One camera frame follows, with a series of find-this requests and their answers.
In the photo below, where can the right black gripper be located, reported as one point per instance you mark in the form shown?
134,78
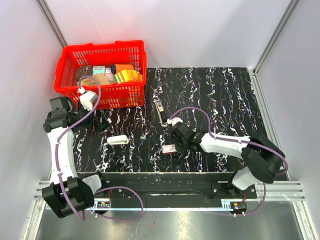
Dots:
178,148

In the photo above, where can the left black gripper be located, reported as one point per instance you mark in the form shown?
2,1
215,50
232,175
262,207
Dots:
100,125

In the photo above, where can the red white staple box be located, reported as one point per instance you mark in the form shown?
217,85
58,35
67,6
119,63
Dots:
168,149

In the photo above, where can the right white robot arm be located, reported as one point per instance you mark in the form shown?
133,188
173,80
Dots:
262,158

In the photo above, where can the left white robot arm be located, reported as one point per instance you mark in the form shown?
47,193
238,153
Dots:
67,193

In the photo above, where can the red plastic shopping basket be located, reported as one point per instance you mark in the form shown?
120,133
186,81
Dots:
116,95

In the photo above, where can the brown cardboard box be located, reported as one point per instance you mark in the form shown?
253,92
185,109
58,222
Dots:
100,78

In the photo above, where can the pink white small box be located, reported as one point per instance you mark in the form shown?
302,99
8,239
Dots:
109,75

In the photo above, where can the teal white box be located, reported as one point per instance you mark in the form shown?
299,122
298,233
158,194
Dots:
98,70

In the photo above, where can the yellow orange snack box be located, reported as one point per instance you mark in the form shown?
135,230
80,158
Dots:
125,76

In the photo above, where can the brown round cookie pack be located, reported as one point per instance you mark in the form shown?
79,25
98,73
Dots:
85,70

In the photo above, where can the orange bottle blue cap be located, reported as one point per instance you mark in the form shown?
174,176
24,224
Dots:
116,68

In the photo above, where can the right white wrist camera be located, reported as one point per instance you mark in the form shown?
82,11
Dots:
173,121

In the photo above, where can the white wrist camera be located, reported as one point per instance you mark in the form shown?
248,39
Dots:
87,98
173,121

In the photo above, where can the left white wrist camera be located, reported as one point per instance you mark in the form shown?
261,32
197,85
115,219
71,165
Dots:
87,98

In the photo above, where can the aluminium frame rail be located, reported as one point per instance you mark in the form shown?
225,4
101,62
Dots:
278,191

